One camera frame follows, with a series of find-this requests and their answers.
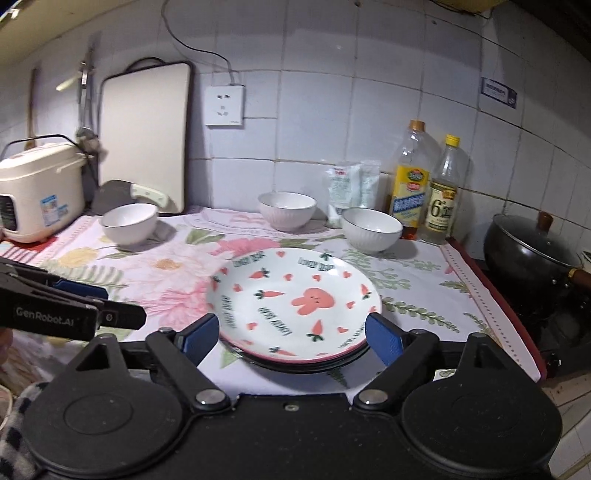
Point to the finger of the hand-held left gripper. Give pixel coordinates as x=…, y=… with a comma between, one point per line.
x=124, y=317
x=85, y=291

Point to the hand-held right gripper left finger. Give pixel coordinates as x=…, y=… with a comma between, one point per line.
x=201, y=334

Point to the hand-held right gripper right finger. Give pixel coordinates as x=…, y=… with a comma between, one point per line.
x=383, y=339

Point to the white ribbed bowl dark rim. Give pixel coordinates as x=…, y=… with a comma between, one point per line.
x=287, y=210
x=129, y=224
x=372, y=228

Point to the pink heart rabbit plate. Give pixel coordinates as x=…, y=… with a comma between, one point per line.
x=295, y=300

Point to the floral tablecloth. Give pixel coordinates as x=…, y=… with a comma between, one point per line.
x=415, y=277

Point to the white rice cooker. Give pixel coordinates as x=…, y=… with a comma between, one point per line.
x=37, y=184

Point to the person's checked clothing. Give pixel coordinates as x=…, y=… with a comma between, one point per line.
x=18, y=443

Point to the black wok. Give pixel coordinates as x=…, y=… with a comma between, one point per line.
x=517, y=272

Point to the white seasoning packet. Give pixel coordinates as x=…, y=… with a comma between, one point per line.
x=341, y=194

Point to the vinegar bottle yellow cap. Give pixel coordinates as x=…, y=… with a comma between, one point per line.
x=443, y=198

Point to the clear seasoning packet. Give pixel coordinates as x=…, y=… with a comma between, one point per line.
x=371, y=184

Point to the oil bottle yellow label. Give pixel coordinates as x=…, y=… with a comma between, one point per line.
x=411, y=184

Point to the white cutting board dark rim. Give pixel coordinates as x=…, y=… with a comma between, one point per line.
x=143, y=138

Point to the black gas stove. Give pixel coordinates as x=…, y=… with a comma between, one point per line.
x=554, y=323

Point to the wok lid brown knob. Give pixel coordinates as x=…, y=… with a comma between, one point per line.
x=531, y=237

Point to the wooden spatula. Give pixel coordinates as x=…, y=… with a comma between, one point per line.
x=31, y=106

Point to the white rice spoon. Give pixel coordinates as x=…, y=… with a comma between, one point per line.
x=64, y=84

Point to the white wall socket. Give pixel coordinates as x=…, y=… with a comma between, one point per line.
x=225, y=105

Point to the beige wall cabinet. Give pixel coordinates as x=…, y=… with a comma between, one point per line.
x=46, y=27

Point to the dark wall label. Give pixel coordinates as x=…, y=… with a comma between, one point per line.
x=498, y=92

